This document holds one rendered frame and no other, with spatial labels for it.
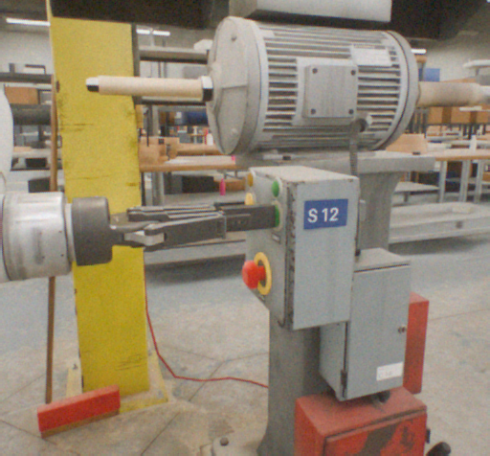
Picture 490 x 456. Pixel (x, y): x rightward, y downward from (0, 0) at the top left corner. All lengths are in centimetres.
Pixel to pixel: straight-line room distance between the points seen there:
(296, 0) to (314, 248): 47
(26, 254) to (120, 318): 141
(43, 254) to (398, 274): 61
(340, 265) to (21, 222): 37
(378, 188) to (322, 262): 37
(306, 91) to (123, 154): 105
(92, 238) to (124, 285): 134
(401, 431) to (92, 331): 126
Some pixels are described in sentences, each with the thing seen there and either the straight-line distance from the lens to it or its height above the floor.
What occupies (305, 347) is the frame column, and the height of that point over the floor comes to 73.
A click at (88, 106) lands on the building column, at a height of 124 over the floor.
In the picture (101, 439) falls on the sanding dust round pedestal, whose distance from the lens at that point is 189.
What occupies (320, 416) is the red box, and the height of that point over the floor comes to 62.
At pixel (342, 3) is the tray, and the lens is 87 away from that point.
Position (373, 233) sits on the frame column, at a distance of 90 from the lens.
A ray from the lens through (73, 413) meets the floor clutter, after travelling 192.
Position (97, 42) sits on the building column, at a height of 147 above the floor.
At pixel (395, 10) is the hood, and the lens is 122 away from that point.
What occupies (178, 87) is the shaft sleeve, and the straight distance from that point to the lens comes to 78.
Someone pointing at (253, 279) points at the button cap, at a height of 98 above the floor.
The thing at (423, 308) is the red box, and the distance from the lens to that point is 105.
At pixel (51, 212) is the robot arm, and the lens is 44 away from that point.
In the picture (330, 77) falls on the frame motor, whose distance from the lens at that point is 76.
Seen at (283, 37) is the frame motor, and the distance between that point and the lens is 78.
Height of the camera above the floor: 119
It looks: 12 degrees down
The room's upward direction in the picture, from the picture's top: straight up
